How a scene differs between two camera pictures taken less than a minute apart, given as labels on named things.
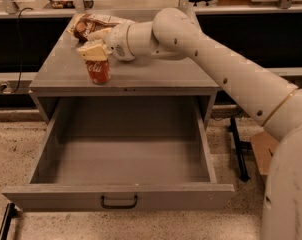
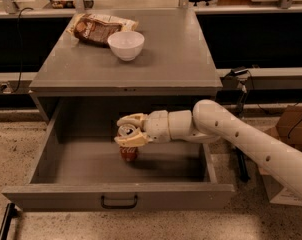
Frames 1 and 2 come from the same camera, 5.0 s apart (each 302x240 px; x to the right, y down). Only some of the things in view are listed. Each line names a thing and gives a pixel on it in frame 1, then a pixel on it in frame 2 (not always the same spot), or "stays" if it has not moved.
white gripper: [117, 41] -> [157, 125]
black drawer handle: [118, 207] stays
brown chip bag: [84, 25] stays
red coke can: [99, 71] -> [128, 153]
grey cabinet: [62, 75] stays
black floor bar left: [10, 212] stays
